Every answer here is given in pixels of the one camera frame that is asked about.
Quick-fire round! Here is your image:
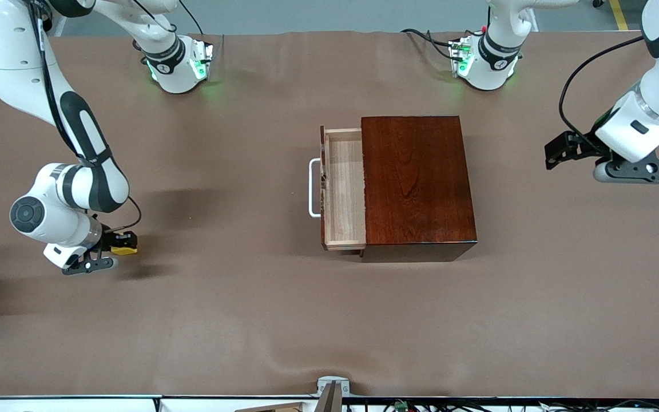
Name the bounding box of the wooden drawer with white handle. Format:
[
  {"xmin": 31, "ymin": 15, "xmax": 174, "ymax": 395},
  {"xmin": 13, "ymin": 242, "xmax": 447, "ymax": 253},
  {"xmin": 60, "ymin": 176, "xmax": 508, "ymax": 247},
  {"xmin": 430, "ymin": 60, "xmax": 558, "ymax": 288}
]
[{"xmin": 308, "ymin": 126, "xmax": 368, "ymax": 252}]

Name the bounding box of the large brown table cloth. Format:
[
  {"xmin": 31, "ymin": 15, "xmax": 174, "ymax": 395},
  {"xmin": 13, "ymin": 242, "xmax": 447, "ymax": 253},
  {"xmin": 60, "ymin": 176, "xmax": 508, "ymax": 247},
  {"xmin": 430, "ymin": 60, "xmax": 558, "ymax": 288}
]
[{"xmin": 0, "ymin": 30, "xmax": 659, "ymax": 399}]

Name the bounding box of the dark red wooden cabinet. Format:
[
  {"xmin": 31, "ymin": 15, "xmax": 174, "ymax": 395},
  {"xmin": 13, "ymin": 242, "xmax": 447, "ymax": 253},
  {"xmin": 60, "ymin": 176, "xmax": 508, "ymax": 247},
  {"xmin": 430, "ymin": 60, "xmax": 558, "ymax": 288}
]
[{"xmin": 360, "ymin": 116, "xmax": 478, "ymax": 263}]

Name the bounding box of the flat tan wood piece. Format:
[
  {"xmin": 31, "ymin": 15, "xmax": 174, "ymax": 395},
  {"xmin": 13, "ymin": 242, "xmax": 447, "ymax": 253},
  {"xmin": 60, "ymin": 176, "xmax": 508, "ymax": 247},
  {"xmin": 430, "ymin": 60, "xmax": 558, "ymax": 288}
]
[{"xmin": 235, "ymin": 402, "xmax": 307, "ymax": 412}]

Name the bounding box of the grey metal mounting bracket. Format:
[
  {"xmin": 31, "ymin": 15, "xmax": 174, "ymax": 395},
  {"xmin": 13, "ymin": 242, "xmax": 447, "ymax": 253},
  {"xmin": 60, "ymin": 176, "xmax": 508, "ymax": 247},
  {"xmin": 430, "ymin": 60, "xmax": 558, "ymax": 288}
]
[{"xmin": 317, "ymin": 376, "xmax": 351, "ymax": 412}]

